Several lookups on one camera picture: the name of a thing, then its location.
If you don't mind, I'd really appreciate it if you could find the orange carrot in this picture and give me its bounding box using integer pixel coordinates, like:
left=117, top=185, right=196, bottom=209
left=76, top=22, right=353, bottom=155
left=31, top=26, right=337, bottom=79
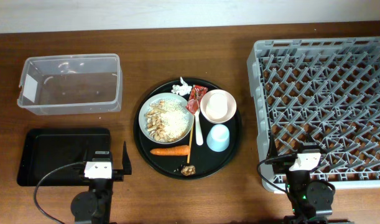
left=150, top=145, right=190, bottom=156

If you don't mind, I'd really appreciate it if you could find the rice and peanuts pile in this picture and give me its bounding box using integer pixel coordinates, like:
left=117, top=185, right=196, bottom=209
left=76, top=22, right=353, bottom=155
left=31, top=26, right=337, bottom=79
left=145, top=99, right=189, bottom=143

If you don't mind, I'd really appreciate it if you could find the brown walnut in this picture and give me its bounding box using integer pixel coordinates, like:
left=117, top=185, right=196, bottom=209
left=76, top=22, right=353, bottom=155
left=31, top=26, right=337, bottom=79
left=181, top=165, right=196, bottom=176

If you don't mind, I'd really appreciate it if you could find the light blue cup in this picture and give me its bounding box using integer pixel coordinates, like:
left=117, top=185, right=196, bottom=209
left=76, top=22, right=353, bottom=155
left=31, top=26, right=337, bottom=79
left=206, top=124, right=229, bottom=152

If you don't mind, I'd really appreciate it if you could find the white tissue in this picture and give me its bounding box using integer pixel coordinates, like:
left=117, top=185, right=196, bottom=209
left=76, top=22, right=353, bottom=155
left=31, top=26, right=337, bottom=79
left=171, top=77, right=192, bottom=96

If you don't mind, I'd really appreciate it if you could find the red snack wrapper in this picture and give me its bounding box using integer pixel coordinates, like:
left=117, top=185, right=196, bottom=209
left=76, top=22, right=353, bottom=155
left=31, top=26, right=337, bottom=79
left=186, top=85, right=208, bottom=114

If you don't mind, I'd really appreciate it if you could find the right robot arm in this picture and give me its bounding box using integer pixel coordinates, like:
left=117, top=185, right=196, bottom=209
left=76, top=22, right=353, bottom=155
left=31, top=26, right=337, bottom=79
left=271, top=141, right=335, bottom=224

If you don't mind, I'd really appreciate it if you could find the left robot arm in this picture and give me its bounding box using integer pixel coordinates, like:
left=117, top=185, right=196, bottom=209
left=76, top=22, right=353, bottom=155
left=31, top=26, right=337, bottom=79
left=70, top=144, right=132, bottom=224

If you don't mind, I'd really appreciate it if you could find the grey dishwasher rack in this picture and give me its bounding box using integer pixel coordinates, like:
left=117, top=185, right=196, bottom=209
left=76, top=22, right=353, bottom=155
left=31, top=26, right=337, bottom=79
left=247, top=37, right=380, bottom=189

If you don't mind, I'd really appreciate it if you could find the round black tray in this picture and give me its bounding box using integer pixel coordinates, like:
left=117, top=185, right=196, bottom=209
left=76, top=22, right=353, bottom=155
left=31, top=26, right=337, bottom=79
left=133, top=78, right=242, bottom=180

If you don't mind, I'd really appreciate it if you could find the wooden chopstick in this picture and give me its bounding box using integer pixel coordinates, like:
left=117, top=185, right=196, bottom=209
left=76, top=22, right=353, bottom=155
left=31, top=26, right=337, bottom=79
left=187, top=122, right=195, bottom=165

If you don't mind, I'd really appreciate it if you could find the black rectangular tray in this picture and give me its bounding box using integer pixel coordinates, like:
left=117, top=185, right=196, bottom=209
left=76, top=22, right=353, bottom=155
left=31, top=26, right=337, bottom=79
left=17, top=128, right=111, bottom=187

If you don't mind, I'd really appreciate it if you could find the white plastic fork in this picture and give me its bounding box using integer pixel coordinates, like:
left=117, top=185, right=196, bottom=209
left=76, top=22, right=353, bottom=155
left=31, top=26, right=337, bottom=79
left=195, top=108, right=203, bottom=146

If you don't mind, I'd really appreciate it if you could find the white cup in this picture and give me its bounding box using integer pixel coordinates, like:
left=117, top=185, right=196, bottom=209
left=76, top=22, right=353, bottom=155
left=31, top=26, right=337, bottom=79
left=206, top=93, right=228, bottom=119

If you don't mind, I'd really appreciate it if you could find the pink bowl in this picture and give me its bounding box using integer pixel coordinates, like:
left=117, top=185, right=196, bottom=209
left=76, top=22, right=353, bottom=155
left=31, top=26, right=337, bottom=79
left=200, top=89, right=236, bottom=124

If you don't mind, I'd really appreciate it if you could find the clear plastic bin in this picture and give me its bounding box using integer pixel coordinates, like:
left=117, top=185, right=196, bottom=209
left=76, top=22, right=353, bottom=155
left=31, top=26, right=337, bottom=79
left=17, top=54, right=123, bottom=115

